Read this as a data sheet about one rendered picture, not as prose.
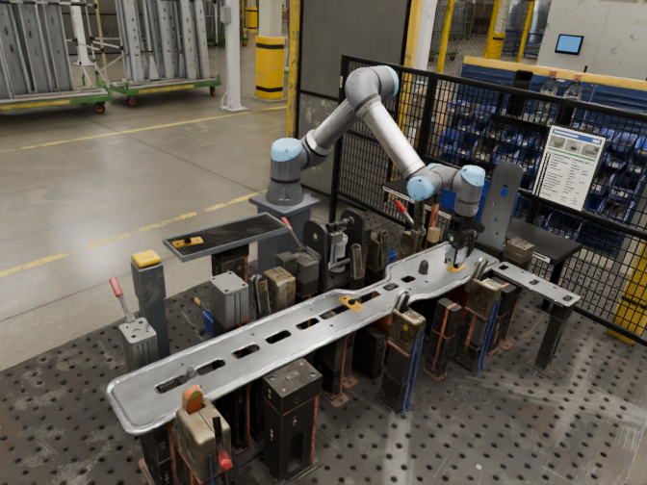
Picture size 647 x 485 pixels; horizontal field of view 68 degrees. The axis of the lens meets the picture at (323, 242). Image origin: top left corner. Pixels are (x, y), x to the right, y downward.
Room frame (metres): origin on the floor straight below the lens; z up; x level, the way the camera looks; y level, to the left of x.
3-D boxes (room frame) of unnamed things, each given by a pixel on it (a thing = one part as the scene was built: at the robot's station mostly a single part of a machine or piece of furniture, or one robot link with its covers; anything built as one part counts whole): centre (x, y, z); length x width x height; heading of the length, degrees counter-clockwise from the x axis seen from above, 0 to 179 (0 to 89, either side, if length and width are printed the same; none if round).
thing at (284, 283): (1.23, 0.12, 0.89); 0.13 x 0.11 x 0.38; 42
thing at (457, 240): (1.47, -0.46, 1.16); 0.09 x 0.08 x 0.12; 132
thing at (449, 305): (1.27, -0.42, 0.84); 0.11 x 0.08 x 0.29; 42
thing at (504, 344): (1.48, -0.70, 0.84); 0.11 x 0.06 x 0.29; 42
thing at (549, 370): (1.35, -0.82, 0.84); 0.11 x 0.06 x 0.29; 42
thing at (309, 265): (1.35, 0.06, 0.89); 0.13 x 0.11 x 0.38; 42
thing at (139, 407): (1.20, -0.09, 1.00); 1.38 x 0.22 x 0.02; 132
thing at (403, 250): (1.65, -0.34, 0.88); 0.07 x 0.06 x 0.35; 42
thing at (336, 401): (1.16, -0.04, 0.84); 0.17 x 0.06 x 0.29; 42
